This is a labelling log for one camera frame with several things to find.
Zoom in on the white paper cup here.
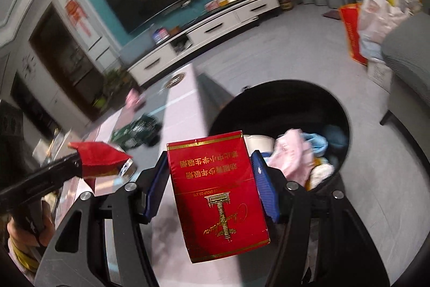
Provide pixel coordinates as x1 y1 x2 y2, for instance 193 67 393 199
244 135 275 160

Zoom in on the pink plastic bag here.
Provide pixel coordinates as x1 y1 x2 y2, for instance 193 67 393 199
267 129 314 186

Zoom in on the green snack bag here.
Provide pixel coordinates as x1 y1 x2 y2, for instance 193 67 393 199
110 114 162 151

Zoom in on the red cigarette pack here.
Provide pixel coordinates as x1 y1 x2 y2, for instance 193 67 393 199
167 131 270 263

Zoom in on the blue cloth wipe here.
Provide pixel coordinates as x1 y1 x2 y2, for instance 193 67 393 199
301 125 349 157

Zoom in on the red wrapper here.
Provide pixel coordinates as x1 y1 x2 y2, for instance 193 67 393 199
68 141 132 191

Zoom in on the black round trash bin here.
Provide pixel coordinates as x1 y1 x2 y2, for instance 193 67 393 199
209 79 351 194

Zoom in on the left hand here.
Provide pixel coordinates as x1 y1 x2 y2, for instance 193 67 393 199
7 200 55 253

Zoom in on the pink checked floor mat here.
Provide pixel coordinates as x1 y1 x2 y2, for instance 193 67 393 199
53 62 243 287

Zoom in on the dark planter with plants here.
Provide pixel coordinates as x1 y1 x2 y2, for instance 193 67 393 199
92 68 134 114

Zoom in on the blue white box on cabinet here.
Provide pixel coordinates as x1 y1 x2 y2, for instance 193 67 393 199
152 28 170 44

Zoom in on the white tv cabinet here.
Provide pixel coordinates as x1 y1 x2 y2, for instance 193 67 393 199
128 0 281 86

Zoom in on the red shopping bag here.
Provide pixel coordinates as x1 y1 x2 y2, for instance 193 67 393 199
338 3 367 66

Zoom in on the red chinese knot decoration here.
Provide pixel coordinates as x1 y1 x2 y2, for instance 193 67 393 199
65 0 92 37

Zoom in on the grey sofa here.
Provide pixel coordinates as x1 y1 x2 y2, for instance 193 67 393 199
380 12 429 163

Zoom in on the white plastic bag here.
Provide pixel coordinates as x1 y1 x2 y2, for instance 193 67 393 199
357 0 411 61

